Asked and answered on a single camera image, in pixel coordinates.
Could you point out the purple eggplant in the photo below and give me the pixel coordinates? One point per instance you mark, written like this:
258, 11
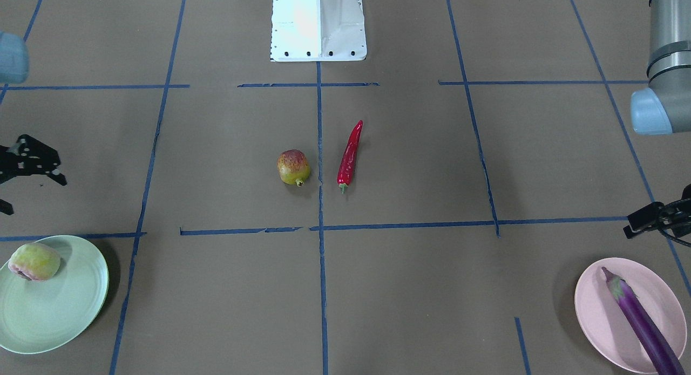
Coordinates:
652, 340

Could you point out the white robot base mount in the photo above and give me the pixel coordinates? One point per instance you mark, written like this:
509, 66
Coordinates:
318, 30

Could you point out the red yellow pomegranate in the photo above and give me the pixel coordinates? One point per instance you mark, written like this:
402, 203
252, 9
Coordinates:
293, 167

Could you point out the red chili pepper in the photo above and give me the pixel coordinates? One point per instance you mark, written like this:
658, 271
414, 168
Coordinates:
346, 168

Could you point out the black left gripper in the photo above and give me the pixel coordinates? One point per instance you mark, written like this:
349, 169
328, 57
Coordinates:
645, 217

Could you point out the pale pink green peach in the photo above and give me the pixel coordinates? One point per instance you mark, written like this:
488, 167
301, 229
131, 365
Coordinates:
35, 262

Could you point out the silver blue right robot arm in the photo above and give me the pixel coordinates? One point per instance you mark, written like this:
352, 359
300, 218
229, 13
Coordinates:
14, 59

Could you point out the light green plate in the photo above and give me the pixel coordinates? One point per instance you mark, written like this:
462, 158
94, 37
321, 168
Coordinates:
37, 317

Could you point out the pink plate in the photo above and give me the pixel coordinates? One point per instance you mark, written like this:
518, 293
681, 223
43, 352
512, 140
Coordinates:
606, 327

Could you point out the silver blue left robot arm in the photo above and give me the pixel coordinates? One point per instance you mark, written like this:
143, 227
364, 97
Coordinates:
663, 108

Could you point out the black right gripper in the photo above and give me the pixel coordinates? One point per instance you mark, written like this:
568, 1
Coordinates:
28, 158

